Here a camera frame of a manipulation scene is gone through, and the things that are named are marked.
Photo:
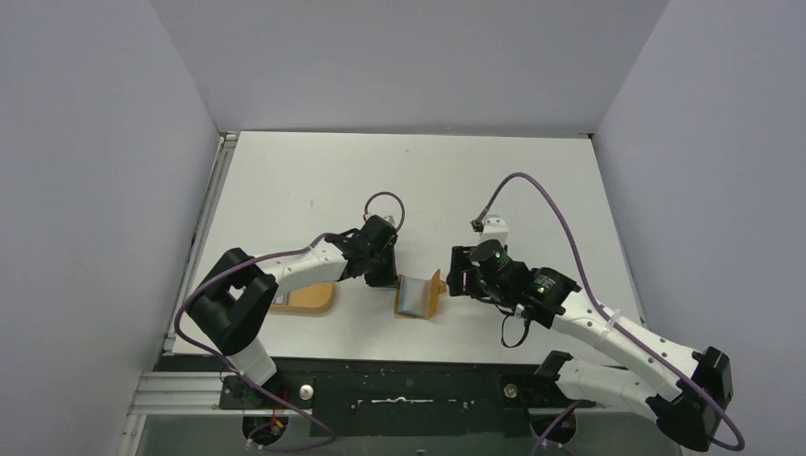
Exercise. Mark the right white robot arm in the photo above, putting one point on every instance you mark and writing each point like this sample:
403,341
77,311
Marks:
681,390

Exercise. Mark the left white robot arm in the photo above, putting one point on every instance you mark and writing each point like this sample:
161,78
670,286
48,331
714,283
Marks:
224,315

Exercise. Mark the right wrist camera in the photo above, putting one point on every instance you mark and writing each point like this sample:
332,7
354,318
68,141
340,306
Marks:
494,228

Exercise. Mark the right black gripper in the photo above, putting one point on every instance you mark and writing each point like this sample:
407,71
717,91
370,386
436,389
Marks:
464,280

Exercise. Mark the aluminium frame rail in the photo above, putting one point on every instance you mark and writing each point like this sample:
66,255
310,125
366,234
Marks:
200,392

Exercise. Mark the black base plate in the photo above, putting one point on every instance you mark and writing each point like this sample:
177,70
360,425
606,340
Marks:
397,399

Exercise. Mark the orange leather card holder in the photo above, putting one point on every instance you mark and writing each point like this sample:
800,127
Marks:
418,298

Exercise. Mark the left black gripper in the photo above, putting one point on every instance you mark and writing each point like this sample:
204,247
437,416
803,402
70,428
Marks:
389,277

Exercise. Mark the orange plastic tray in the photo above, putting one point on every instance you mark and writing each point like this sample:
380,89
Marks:
314,299

